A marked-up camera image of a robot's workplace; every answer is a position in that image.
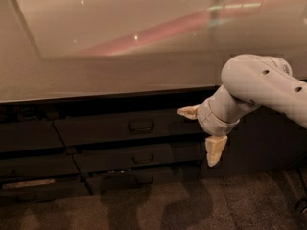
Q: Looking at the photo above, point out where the dark drawer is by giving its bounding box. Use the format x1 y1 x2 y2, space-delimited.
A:
0 154 79 178
0 177 90 206
74 141 206 173
86 164 200 194
0 121 63 152
54 109 201 146

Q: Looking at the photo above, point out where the dark left bottom drawer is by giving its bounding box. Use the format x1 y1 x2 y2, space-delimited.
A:
0 177 90 206

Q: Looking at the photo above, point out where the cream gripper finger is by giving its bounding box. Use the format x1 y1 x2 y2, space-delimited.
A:
177 105 199 120
205 135 228 167

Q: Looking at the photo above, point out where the dark right cabinet door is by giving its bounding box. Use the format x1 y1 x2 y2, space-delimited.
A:
200 107 307 178

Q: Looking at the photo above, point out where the dark left middle drawer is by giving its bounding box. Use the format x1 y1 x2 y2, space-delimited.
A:
0 154 79 178

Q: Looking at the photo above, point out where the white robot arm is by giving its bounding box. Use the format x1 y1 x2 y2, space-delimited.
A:
177 55 307 167

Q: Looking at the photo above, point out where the dark left top drawer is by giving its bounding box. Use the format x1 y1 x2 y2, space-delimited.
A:
0 121 63 152

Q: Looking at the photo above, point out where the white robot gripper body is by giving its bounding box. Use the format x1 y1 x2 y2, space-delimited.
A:
197 99 240 136

